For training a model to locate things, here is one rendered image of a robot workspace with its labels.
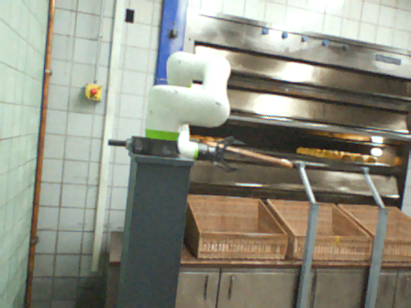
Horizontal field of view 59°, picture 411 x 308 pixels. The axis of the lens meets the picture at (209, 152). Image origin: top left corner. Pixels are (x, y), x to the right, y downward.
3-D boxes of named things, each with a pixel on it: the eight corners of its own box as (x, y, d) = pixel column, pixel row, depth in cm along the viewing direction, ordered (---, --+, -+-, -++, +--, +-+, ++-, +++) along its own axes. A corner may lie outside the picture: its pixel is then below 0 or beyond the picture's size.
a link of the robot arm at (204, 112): (231, 102, 120) (232, 53, 165) (183, 96, 120) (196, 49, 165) (227, 136, 127) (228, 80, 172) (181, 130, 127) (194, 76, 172)
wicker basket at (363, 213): (330, 237, 279) (336, 203, 277) (390, 239, 295) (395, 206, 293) (375, 262, 232) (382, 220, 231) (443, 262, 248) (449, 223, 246)
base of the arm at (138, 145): (107, 152, 117) (109, 134, 117) (105, 148, 131) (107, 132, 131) (185, 159, 126) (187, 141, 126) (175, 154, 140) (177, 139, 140)
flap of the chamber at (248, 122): (191, 114, 230) (184, 119, 249) (419, 141, 276) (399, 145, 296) (192, 110, 230) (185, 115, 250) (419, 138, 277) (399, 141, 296)
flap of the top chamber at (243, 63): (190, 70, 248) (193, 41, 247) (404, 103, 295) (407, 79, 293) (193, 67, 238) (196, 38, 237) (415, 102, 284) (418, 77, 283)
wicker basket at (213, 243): (179, 233, 248) (183, 193, 246) (255, 235, 264) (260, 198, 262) (195, 259, 202) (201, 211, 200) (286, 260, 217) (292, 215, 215)
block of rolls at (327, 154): (294, 152, 350) (294, 147, 350) (337, 156, 363) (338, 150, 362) (330, 159, 292) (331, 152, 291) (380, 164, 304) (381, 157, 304)
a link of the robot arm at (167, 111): (185, 142, 124) (192, 86, 122) (140, 137, 124) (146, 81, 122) (188, 140, 137) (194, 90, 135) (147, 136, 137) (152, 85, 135)
